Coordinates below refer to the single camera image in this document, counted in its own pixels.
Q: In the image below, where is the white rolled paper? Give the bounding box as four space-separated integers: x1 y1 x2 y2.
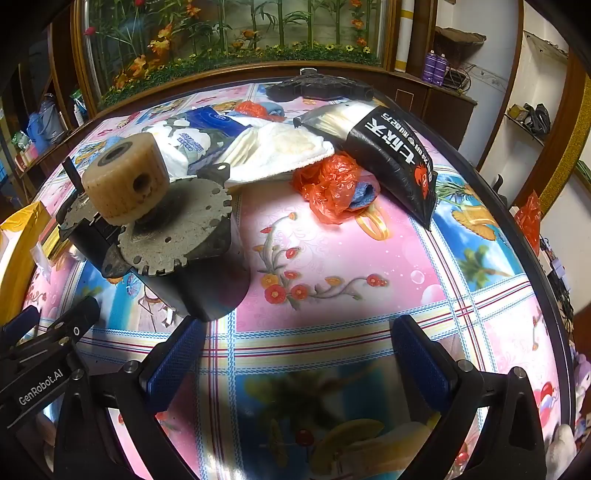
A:
398 0 415 73

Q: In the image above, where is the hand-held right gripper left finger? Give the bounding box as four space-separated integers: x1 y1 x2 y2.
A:
51 316 208 480

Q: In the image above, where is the aquarium with artificial plants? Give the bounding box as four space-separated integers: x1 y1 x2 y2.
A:
74 0 399 112

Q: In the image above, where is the hanging orange plastic bag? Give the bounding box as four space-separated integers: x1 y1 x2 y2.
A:
514 191 542 251

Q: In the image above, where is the orange plastic bag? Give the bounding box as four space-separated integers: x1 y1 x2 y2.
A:
514 191 542 251
235 100 269 123
291 152 382 225

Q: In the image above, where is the white printed tissue pack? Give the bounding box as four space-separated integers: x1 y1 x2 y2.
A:
150 117 232 180

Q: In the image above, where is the black and silver foil pouch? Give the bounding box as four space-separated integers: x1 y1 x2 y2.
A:
293 104 439 232

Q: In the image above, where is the black plastic tool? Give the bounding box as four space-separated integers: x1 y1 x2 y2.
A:
265 68 376 103

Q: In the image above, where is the white plush toy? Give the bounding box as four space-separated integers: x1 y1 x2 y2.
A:
544 355 591 480

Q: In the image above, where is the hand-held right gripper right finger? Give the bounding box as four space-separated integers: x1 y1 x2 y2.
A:
390 315 548 480

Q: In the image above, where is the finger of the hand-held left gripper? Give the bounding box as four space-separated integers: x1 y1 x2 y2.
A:
13 296 101 357
0 305 41 344

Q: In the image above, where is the electric motor with beige wheel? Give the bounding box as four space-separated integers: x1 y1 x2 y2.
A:
55 134 252 324

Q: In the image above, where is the clear bag of blue tissue packs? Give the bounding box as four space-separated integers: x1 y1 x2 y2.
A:
185 107 242 136

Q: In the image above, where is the white towel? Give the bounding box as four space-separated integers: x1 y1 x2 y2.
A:
222 122 335 185

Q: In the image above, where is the small blue cloth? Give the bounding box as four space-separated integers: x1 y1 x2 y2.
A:
348 181 380 210

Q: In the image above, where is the yellow taped cardboard box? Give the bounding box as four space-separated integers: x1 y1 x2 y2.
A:
0 200 70 324

